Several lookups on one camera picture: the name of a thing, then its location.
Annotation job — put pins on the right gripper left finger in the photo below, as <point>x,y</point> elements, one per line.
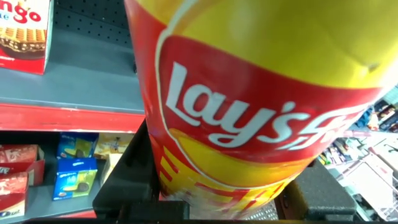
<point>124,186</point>

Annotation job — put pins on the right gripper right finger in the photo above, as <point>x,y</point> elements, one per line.
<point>320,193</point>

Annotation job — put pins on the red yellow chips can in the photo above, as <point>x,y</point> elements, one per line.
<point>248,93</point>

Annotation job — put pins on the grey shop shelf red edge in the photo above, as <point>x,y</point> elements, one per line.
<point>84,84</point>

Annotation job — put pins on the pale yellow snack box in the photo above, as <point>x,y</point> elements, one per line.
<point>110,166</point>

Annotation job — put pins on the row of packs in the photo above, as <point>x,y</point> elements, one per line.
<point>337,152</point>

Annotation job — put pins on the blue cookie box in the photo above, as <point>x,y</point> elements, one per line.
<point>76,144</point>
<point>74,179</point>

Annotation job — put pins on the red snack box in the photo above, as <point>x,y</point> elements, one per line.
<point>21,161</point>
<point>12,196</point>

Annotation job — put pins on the red white wafer box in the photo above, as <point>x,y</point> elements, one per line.
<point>21,37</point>

